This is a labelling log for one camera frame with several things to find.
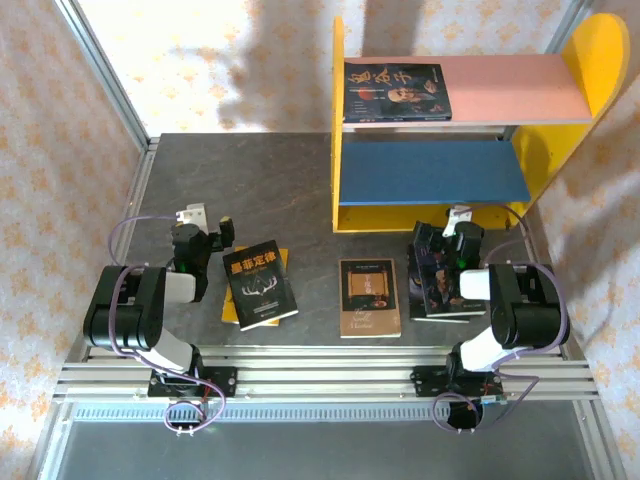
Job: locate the yellow pink blue bookshelf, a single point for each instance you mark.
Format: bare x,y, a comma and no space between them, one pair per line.
425,170

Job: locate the small green circuit board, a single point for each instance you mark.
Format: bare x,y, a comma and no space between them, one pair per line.
492,399

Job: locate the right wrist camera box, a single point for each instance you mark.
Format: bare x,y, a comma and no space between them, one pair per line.
457,216

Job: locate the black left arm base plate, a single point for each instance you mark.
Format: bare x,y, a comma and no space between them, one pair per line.
225,380

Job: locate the dark blue old-man book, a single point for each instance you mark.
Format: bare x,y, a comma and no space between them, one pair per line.
395,90
445,295

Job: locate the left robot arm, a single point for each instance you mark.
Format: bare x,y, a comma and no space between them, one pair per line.
125,310

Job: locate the yellow book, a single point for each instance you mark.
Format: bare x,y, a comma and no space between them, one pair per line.
229,310

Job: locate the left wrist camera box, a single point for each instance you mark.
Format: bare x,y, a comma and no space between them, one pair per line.
192,216

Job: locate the black antler book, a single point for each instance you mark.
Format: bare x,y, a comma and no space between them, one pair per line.
260,285

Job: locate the aluminium rail bed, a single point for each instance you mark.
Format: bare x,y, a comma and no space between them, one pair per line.
325,372

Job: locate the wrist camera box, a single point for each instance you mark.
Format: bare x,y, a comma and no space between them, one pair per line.
457,216
192,216

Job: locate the aluminium frame post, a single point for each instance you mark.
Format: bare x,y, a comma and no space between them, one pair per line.
105,70
567,22

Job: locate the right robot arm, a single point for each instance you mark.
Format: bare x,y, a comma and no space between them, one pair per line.
525,310

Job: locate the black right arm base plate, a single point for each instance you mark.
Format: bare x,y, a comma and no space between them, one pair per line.
425,380

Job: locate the aluminium side rail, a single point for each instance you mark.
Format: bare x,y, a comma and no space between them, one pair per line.
136,200

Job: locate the brown scroll book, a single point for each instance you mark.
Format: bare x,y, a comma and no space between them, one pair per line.
370,300

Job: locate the black wolf-eyes book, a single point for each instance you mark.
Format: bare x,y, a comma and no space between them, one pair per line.
415,300

